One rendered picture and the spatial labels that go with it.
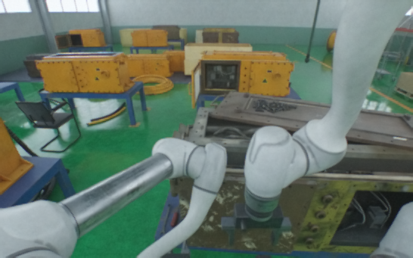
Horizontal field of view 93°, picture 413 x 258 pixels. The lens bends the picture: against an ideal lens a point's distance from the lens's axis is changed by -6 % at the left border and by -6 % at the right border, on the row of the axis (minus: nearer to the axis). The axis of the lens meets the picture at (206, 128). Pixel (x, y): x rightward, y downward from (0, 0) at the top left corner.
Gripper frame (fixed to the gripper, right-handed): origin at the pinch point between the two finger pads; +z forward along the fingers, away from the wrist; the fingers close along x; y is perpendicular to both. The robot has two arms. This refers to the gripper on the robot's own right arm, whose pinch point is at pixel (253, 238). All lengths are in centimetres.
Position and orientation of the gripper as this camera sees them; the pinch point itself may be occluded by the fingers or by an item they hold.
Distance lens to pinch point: 73.4
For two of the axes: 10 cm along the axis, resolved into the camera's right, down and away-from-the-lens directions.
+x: 10.0, 0.1, -0.1
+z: 0.0, 8.7, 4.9
